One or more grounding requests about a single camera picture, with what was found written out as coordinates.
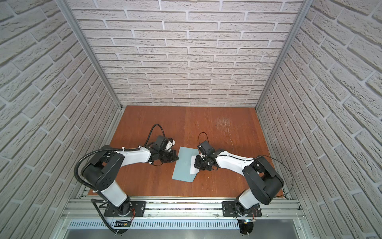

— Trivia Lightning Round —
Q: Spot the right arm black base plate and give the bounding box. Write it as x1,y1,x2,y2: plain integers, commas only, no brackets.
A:
222,201,262,218

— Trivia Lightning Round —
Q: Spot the aluminium corner post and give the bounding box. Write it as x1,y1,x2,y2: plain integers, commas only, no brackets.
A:
254,0,313,110
56,0,123,111

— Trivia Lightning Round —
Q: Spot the left aluminium corner post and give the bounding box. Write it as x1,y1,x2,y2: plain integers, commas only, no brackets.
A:
56,0,123,111

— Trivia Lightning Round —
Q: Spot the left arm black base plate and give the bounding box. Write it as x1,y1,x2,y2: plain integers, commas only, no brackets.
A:
103,201,146,217

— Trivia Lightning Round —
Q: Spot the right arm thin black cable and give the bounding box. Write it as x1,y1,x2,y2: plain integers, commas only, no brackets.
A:
198,132,294,195

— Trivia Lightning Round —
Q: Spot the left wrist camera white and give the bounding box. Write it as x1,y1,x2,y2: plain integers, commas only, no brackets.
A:
165,140,175,151

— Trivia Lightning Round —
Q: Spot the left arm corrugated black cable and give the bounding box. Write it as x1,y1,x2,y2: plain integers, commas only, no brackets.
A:
74,123,166,234

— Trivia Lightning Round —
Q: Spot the pink white letter card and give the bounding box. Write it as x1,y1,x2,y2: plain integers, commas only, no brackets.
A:
190,155,200,175

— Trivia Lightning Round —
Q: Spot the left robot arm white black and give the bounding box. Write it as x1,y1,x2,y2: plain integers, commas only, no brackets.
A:
75,136,179,216

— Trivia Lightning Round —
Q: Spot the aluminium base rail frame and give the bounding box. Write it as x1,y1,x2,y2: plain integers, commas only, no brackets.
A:
52,196,313,239

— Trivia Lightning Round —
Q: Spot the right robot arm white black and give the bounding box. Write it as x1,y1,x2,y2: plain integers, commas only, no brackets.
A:
194,141,284,217

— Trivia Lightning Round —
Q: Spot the right aluminium corner post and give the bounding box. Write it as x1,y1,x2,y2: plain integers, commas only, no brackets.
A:
254,0,313,110

